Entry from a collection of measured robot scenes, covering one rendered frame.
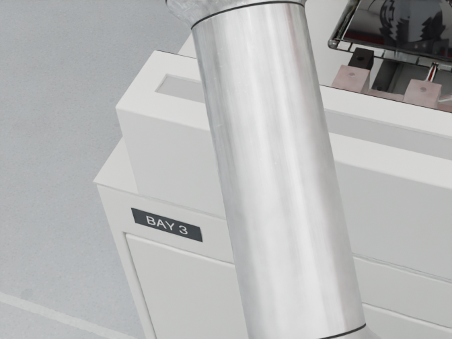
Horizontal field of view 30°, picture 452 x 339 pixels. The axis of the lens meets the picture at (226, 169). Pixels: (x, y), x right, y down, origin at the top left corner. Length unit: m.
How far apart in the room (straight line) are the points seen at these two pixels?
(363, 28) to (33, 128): 1.41
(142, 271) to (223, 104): 0.55
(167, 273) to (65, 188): 1.06
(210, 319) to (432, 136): 0.45
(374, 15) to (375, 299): 0.34
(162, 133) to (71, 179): 1.28
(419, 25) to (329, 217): 0.48
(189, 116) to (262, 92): 0.27
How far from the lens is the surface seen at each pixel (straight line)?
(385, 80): 1.03
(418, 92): 0.94
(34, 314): 1.92
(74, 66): 2.45
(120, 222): 1.04
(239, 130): 0.59
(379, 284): 0.93
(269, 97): 0.58
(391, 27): 1.03
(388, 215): 0.83
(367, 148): 0.81
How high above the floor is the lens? 1.55
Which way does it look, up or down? 48 degrees down
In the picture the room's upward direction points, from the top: 8 degrees counter-clockwise
